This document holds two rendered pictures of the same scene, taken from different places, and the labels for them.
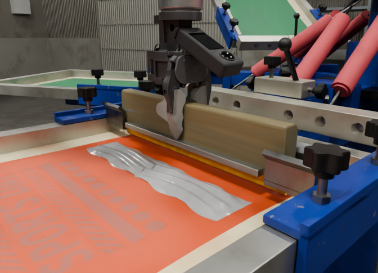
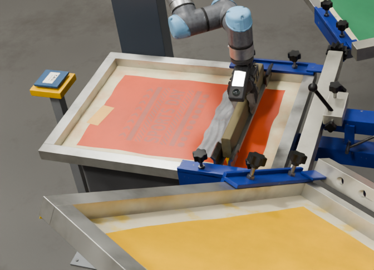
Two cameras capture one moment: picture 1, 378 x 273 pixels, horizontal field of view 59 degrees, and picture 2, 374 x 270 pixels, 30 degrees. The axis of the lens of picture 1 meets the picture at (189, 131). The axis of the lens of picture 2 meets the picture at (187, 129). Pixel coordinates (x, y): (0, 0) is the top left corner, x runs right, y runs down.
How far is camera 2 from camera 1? 1.99 m
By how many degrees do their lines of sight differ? 61
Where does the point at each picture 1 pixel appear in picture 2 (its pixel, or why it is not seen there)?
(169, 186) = (207, 133)
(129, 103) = not seen: hidden behind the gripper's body
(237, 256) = (162, 163)
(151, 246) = (170, 149)
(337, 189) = (213, 169)
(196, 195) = (208, 142)
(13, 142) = (203, 69)
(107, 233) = (168, 138)
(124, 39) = not seen: outside the picture
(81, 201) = (181, 121)
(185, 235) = (181, 153)
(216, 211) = not seen: hidden behind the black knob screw
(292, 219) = (183, 165)
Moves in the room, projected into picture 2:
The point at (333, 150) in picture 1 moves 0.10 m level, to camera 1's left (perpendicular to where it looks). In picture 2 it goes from (199, 154) to (182, 136)
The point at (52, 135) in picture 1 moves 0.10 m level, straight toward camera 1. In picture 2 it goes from (222, 71) to (206, 86)
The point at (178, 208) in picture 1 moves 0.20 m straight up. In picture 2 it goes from (196, 143) to (188, 93)
